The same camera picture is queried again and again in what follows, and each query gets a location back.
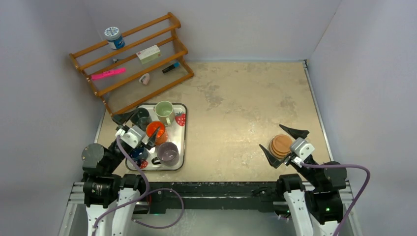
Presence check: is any plain round wooden coaster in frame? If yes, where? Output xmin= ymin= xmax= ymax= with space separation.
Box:
xmin=271 ymin=134 xmax=293 ymax=156

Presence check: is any dark grooved wooden coaster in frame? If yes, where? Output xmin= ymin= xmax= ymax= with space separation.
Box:
xmin=268 ymin=140 xmax=287 ymax=160

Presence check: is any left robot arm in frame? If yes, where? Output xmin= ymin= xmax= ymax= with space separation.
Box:
xmin=82 ymin=108 xmax=156 ymax=236

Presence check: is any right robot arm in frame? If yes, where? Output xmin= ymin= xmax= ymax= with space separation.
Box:
xmin=261 ymin=125 xmax=347 ymax=236

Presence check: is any orange mug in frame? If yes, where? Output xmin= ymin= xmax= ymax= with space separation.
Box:
xmin=146 ymin=121 xmax=168 ymax=145

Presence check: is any dark blue mug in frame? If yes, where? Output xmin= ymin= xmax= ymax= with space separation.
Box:
xmin=130 ymin=147 xmax=149 ymax=169

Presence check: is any dark green mug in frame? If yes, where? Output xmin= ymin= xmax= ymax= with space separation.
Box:
xmin=130 ymin=107 xmax=151 ymax=131

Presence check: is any lilac purple mug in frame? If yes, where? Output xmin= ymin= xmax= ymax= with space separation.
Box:
xmin=151 ymin=142 xmax=179 ymax=166

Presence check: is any light green mug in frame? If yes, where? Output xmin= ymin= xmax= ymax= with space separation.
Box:
xmin=154 ymin=101 xmax=175 ymax=126

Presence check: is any small white pink object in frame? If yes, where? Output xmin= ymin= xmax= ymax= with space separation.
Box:
xmin=139 ymin=73 xmax=150 ymax=85

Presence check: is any pink highlighter marker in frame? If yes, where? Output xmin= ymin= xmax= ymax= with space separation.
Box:
xmin=91 ymin=67 xmax=126 ymax=81

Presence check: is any white green small box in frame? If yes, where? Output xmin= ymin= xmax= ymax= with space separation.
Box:
xmin=136 ymin=45 xmax=161 ymax=64

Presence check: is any black blue marker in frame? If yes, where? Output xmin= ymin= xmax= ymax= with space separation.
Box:
xmin=162 ymin=62 xmax=180 ymax=74

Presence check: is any blue white lidded jar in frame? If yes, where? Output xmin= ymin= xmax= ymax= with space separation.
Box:
xmin=104 ymin=27 xmax=125 ymax=50

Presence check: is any wooden tiered shelf rack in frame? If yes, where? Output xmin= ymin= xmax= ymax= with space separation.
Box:
xmin=69 ymin=12 xmax=194 ymax=117

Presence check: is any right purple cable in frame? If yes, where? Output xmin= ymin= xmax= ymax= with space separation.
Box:
xmin=299 ymin=163 xmax=371 ymax=236

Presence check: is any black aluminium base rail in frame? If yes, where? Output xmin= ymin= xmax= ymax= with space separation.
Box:
xmin=66 ymin=181 xmax=354 ymax=216

